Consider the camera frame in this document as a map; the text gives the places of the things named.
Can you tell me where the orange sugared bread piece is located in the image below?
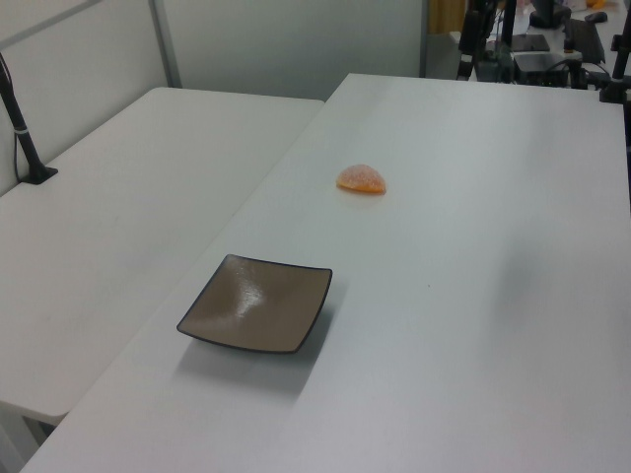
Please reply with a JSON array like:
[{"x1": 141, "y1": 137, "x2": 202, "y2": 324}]
[{"x1": 335, "y1": 164, "x2": 387, "y2": 196}]

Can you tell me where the brown square ceramic plate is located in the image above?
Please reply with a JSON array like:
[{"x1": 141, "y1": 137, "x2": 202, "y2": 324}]
[{"x1": 176, "y1": 253, "x2": 333, "y2": 355}]

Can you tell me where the black pole with white band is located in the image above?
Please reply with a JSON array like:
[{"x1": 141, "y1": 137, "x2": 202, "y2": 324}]
[{"x1": 456, "y1": 9, "x2": 483, "y2": 82}]

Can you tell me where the thin black upright pole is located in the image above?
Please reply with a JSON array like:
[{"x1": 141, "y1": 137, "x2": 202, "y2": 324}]
[{"x1": 501, "y1": 0, "x2": 519, "y2": 83}]

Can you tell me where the black box device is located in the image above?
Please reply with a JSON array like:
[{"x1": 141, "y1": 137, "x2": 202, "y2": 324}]
[{"x1": 512, "y1": 50, "x2": 569, "y2": 88}]

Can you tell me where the black monitor foot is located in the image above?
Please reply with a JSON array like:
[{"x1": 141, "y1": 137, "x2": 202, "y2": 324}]
[{"x1": 528, "y1": 0, "x2": 573, "y2": 29}]

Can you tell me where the black keyboard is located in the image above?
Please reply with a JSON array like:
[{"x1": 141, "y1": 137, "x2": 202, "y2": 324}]
[{"x1": 561, "y1": 19, "x2": 607, "y2": 64}]

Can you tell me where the black clamp stand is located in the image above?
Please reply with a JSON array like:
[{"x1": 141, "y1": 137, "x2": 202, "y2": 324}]
[{"x1": 596, "y1": 34, "x2": 631, "y2": 103}]

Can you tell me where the grey metal partition post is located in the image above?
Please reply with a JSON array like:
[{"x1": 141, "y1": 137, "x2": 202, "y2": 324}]
[{"x1": 149, "y1": 0, "x2": 183, "y2": 90}]

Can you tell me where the black camera stand pole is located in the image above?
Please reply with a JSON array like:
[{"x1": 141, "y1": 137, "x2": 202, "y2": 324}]
[{"x1": 0, "y1": 51, "x2": 59, "y2": 186}]

